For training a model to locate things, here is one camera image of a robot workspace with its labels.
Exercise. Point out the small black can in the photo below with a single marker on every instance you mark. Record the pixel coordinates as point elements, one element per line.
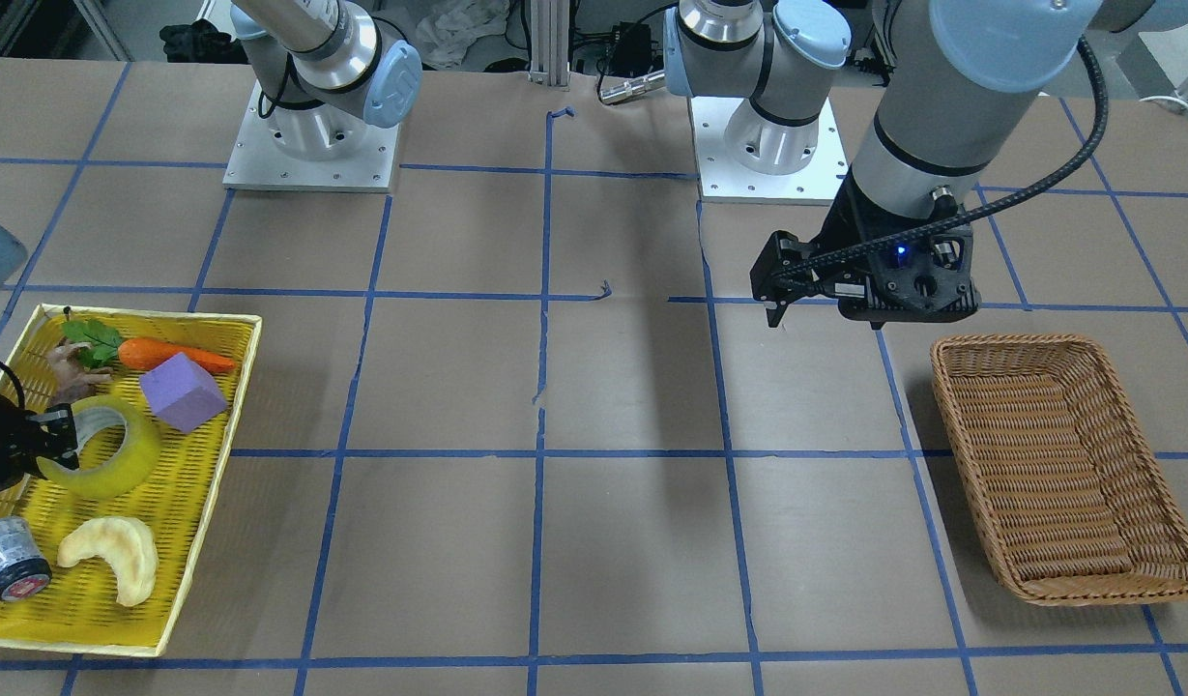
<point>24,571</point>

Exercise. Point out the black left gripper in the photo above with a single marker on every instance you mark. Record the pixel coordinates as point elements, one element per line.
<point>850,224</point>

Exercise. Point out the yellow tape roll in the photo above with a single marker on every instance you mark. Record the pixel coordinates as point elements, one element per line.
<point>119,448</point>

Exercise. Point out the brown toy figure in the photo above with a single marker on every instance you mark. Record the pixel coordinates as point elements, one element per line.
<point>73,381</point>

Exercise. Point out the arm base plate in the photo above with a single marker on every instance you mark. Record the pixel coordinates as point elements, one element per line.
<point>315,150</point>
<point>743,159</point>

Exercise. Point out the purple foam cube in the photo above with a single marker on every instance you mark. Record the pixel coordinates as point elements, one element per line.
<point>182,394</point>

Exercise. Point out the yellow plastic tray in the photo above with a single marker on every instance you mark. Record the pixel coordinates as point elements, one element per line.
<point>78,612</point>

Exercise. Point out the yellow toy banana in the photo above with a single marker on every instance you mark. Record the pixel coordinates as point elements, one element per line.
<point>125,544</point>

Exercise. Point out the brown wicker basket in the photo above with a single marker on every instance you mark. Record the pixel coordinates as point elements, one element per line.
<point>1070,506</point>

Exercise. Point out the orange toy carrot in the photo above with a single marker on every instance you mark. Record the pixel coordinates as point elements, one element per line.
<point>163,355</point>

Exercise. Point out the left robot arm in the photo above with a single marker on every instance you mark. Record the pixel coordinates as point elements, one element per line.
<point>966,72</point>

